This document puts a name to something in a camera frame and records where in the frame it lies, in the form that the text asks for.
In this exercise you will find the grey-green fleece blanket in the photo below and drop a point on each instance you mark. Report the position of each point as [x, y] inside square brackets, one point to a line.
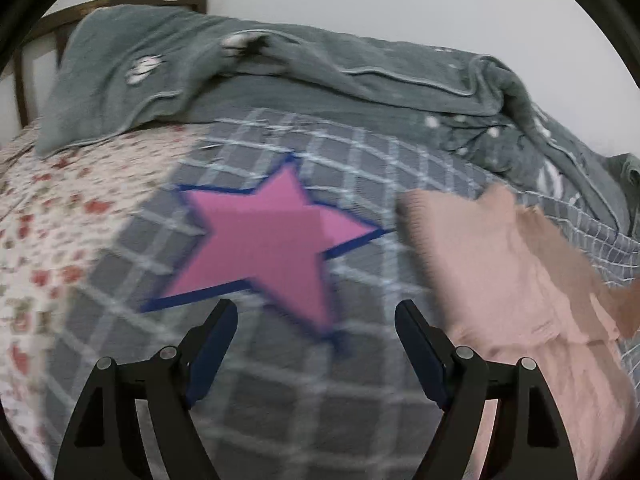
[300, 70]

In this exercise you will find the grey checked blanket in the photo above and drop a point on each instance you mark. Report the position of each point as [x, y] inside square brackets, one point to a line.
[300, 410]

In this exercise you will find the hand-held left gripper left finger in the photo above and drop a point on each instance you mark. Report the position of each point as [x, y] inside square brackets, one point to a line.
[215, 355]

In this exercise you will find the pink star patch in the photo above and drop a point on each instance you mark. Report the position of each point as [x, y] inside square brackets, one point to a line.
[270, 240]

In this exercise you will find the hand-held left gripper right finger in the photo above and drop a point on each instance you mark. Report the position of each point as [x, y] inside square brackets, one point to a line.
[425, 355]

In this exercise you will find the pink knitted sweater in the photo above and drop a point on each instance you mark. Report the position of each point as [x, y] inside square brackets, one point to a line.
[500, 285]

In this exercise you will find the floral bedsheet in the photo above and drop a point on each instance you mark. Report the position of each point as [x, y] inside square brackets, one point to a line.
[60, 220]

